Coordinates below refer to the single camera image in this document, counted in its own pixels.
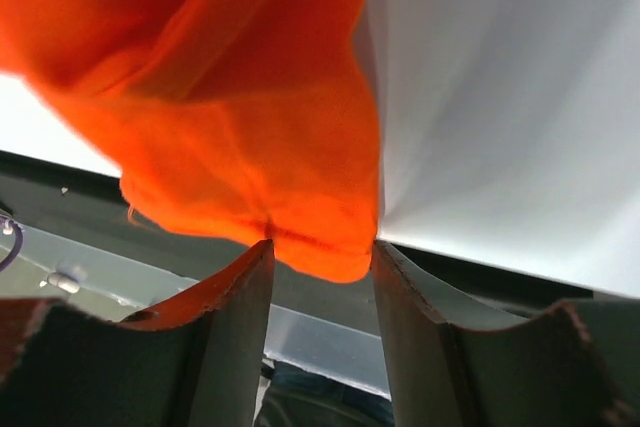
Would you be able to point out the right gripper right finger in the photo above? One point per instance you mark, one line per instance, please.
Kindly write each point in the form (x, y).
(452, 360)

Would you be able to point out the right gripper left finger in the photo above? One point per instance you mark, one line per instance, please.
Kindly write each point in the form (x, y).
(191, 360)

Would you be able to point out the orange t shirt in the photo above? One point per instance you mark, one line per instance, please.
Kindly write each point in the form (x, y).
(243, 119)

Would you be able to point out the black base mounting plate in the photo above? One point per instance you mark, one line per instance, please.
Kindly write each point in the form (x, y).
(88, 208)

